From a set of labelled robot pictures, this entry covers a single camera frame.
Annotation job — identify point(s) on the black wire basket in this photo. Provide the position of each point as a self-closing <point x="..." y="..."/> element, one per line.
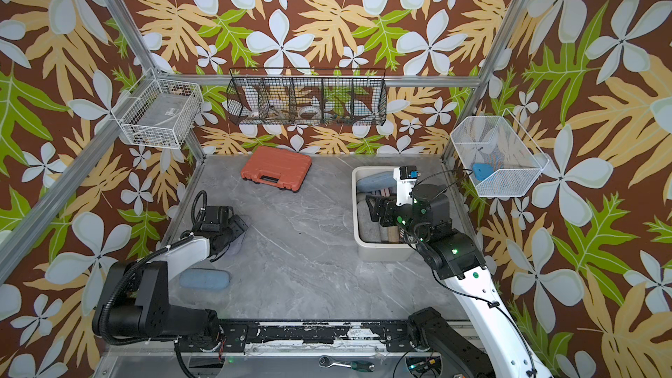
<point x="310" y="96"/>

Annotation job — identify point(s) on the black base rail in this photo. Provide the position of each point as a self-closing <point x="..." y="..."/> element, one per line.
<point x="239" y="336"/>

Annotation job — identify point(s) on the slate blue glasses case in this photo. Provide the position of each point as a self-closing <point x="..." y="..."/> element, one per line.
<point x="205" y="279"/>

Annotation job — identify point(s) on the white mesh basket right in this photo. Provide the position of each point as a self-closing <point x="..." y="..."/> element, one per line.
<point x="505" y="144"/>

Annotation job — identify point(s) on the cream plastic storage box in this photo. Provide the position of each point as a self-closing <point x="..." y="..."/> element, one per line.
<point x="375" y="252"/>

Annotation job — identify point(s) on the white wire basket left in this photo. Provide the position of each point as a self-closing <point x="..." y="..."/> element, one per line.
<point x="158" y="111"/>

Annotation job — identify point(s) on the dark grey glasses case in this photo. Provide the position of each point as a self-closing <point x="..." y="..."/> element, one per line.
<point x="369" y="231"/>

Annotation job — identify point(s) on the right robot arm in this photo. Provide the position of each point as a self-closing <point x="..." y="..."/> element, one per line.
<point x="459" y="266"/>

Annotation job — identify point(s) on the blue object in basket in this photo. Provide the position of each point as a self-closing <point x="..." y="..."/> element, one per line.
<point x="482" y="171"/>

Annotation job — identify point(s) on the red plastic tool case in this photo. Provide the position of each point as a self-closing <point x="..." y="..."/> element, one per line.
<point x="283" y="169"/>

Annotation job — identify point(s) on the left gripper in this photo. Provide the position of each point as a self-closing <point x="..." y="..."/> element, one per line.
<point x="238" y="225"/>

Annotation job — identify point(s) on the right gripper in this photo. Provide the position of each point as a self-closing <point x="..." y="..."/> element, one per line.
<point x="393" y="205"/>

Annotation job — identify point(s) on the purple glasses case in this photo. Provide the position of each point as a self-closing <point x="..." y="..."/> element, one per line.
<point x="235" y="246"/>

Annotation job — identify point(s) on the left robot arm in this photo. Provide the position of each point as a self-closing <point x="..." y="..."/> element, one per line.
<point x="135" y="305"/>

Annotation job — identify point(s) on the tan glasses case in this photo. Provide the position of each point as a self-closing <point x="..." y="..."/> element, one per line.
<point x="393" y="234"/>

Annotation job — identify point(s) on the ratchet wrench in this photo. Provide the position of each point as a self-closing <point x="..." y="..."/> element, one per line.
<point x="327" y="362"/>

